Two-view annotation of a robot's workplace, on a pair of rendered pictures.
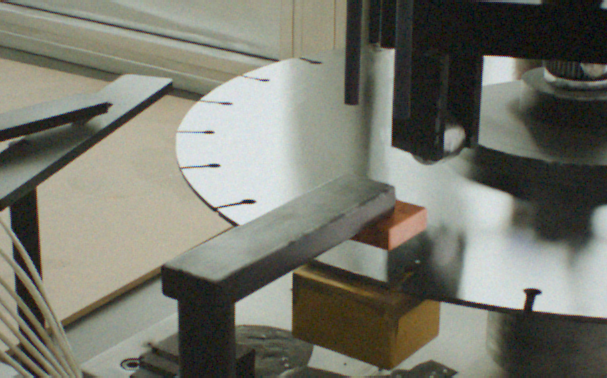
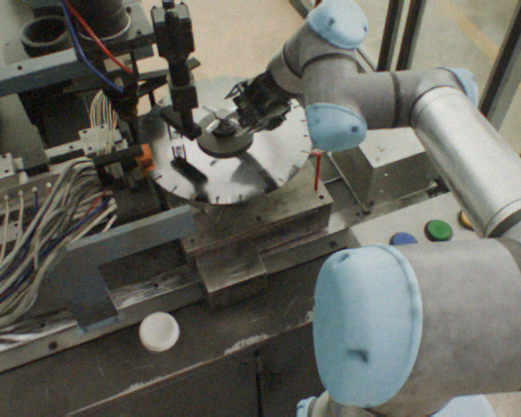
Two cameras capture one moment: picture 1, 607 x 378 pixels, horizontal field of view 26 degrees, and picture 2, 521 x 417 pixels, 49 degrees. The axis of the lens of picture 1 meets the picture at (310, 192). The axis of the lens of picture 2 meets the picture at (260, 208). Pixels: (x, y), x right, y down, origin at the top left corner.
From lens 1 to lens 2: 0.85 m
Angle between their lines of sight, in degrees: 41
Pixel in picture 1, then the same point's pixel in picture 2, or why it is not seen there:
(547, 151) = (202, 141)
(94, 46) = not seen: outside the picture
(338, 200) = (130, 151)
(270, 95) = not seen: hidden behind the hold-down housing
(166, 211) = (245, 65)
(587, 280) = (172, 177)
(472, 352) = not seen: hidden behind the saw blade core
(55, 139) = (156, 81)
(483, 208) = (180, 150)
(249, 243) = (107, 158)
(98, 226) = (224, 65)
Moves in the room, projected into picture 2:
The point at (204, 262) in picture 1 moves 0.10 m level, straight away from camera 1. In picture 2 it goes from (97, 160) to (130, 124)
